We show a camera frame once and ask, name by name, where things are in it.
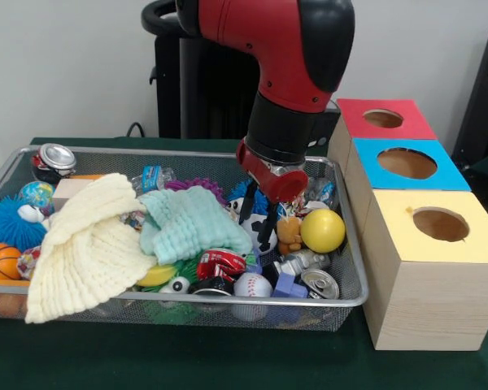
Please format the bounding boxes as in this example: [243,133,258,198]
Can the wooden three-hole box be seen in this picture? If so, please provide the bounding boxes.
[327,98,488,352]

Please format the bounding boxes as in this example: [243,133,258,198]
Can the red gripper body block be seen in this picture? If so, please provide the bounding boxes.
[235,137,309,203]

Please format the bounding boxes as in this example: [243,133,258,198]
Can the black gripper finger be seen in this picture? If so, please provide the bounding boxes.
[238,180,259,225]
[256,201,281,249]

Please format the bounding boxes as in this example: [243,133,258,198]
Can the silver drink can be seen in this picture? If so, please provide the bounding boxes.
[30,143,77,184]

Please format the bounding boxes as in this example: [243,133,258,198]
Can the black upright panel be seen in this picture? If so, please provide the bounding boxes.
[451,26,488,171]

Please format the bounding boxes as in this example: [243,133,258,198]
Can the cream yellow cloth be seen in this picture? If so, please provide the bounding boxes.
[24,172,159,325]

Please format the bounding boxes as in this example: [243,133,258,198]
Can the shallow clear mesh bin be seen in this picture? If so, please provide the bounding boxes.
[0,144,370,331]

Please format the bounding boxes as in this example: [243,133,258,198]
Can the green spiky ball with eye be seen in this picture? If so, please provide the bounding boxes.
[158,275,193,294]

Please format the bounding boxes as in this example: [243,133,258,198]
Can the small brown plush toy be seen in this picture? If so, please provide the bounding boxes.
[276,216,305,256]

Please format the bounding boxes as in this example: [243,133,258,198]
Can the mint green cloth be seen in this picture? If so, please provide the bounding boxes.
[137,184,255,266]

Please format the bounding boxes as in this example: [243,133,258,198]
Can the dark green tablecloth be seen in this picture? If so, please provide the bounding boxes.
[0,136,488,390]

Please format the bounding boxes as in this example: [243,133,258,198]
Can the blue spiky ball with eyes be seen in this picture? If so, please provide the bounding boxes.
[0,197,50,253]
[226,180,270,215]

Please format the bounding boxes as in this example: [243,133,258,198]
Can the small baseball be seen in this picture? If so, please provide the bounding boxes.
[233,271,274,297]

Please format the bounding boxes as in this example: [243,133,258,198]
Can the yellow green plastic banana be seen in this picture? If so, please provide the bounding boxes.
[138,263,178,288]

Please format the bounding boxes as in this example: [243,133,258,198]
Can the purple spiky ball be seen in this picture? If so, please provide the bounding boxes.
[164,177,224,201]

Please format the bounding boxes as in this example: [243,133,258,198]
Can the small soccer ball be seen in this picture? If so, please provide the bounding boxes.
[243,213,278,256]

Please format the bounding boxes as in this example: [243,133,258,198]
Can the yellow ball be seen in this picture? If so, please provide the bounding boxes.
[299,209,346,254]

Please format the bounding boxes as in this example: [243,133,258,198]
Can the small orange basketball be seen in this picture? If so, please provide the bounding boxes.
[0,242,24,281]

